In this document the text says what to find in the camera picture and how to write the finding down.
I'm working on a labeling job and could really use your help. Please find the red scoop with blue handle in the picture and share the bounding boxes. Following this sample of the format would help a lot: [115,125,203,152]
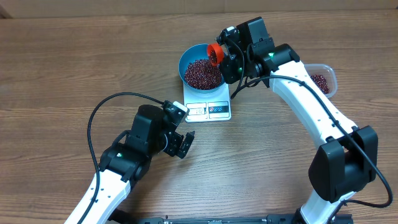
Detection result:
[206,43,224,67]

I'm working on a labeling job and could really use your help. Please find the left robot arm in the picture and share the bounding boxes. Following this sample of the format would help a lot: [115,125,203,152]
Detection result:
[66,101,195,223]

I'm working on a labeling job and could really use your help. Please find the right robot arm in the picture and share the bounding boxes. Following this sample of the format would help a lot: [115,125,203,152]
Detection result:
[215,17,378,223]

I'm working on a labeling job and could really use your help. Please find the red beans in bowl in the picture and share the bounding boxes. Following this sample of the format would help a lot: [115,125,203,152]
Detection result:
[184,53,223,90]

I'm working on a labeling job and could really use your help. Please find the white digital kitchen scale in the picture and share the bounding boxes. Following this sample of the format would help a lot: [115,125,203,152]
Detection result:
[183,83,232,123]

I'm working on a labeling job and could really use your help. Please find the blue metal bowl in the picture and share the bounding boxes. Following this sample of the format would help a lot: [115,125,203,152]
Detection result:
[178,44,225,85]

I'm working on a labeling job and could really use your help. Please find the red adzuki beans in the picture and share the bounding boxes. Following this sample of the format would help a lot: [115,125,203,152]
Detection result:
[310,74,330,94]

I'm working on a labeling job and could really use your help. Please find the clear plastic food container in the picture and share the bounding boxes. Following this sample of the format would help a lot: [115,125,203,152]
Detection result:
[305,63,338,98]

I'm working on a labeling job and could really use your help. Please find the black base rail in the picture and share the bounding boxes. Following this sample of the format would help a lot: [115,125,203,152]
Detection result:
[108,208,354,224]

